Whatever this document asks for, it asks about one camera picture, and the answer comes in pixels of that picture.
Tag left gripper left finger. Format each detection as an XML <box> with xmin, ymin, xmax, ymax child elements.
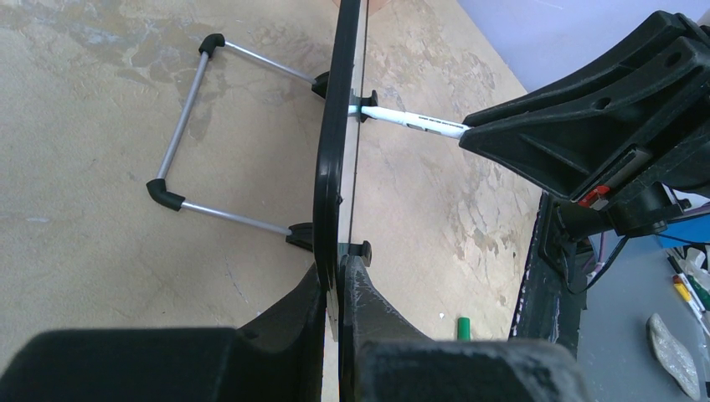
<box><xmin>1</xmin><ymin>268</ymin><xmax>326</xmax><ymax>401</ymax></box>

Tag white marker with green cap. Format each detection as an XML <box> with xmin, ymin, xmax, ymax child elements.
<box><xmin>347</xmin><ymin>106</ymin><xmax>471</xmax><ymax>139</ymax></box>

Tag white whiteboard with black frame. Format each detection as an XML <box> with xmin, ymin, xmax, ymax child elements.
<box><xmin>147</xmin><ymin>1</ymin><xmax>377</xmax><ymax>337</ymax></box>

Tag grey stone on floor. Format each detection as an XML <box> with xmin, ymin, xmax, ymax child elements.
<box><xmin>646</xmin><ymin>313</ymin><xmax>701</xmax><ymax>401</ymax></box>

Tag green marker cap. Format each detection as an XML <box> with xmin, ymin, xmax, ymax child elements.
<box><xmin>456</xmin><ymin>317</ymin><xmax>471</xmax><ymax>342</ymax></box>

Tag screwdrivers on floor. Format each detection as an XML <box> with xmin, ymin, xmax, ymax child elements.
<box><xmin>666</xmin><ymin>246</ymin><xmax>709</xmax><ymax>336</ymax></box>

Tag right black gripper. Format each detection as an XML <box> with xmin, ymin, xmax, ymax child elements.
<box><xmin>459</xmin><ymin>11</ymin><xmax>709</xmax><ymax>239</ymax></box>

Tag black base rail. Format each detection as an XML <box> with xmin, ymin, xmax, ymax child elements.
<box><xmin>508</xmin><ymin>193</ymin><xmax>586</xmax><ymax>356</ymax></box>

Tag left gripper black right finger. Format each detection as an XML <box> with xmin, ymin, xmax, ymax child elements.
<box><xmin>338</xmin><ymin>256</ymin><xmax>590</xmax><ymax>401</ymax></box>

